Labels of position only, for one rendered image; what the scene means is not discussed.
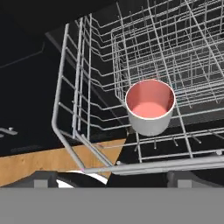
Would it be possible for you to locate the white and black round thing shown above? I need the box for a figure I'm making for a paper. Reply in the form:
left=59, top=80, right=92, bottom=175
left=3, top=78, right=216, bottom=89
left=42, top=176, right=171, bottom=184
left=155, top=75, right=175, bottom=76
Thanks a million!
left=56, top=170, right=109, bottom=189

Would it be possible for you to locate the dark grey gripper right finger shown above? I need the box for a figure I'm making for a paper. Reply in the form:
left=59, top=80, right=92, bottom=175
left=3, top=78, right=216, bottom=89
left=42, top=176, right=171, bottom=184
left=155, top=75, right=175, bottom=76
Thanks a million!
left=166, top=171, right=224, bottom=189

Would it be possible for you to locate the white cup with pink inside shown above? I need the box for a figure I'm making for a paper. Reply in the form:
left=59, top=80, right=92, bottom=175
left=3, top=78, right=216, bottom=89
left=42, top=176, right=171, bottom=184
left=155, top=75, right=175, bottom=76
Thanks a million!
left=124, top=78, right=177, bottom=137

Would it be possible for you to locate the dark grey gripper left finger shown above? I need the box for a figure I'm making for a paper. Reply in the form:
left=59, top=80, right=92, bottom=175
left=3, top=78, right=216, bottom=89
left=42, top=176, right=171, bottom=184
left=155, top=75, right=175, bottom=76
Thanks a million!
left=1, top=171, right=60, bottom=189

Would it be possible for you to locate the thick-framed wire dishwasher rack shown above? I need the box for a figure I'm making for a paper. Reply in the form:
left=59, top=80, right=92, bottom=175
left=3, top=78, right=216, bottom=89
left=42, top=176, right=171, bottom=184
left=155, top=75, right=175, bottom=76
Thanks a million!
left=51, top=12, right=224, bottom=176

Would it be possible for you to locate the fine wire dishwasher rack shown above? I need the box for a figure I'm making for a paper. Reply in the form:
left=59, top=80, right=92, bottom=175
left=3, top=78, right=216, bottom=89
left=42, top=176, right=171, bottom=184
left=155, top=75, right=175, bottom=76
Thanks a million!
left=110, top=0, right=224, bottom=109

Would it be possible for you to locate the small grey metal fitting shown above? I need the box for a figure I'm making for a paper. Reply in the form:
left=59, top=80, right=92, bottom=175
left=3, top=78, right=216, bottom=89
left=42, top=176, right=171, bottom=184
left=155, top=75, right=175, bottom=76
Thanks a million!
left=0, top=126, right=18, bottom=138

